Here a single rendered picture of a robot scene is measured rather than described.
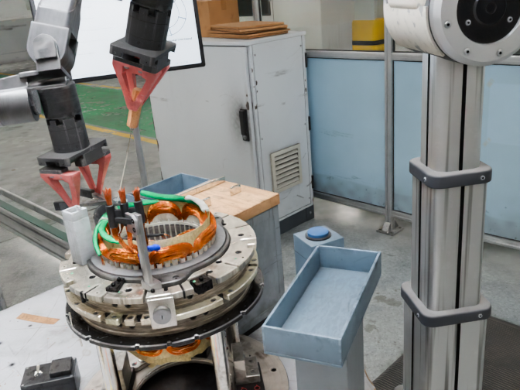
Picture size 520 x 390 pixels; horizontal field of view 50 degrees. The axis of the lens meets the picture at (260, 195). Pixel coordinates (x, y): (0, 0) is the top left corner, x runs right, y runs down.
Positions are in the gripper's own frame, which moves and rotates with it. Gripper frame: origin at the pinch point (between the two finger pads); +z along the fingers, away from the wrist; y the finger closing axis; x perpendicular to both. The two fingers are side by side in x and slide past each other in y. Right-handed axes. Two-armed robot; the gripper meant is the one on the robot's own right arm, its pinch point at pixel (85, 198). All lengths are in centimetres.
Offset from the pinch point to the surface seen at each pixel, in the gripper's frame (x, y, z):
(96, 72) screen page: -57, -79, -6
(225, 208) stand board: 13.4, -23.5, 12.0
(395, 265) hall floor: 13, -197, 127
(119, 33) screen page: -51, -86, -17
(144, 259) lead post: 20.0, 12.9, 2.3
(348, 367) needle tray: 46, 5, 22
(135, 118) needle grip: 13.9, 0.3, -14.2
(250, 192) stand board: 14.7, -33.0, 12.4
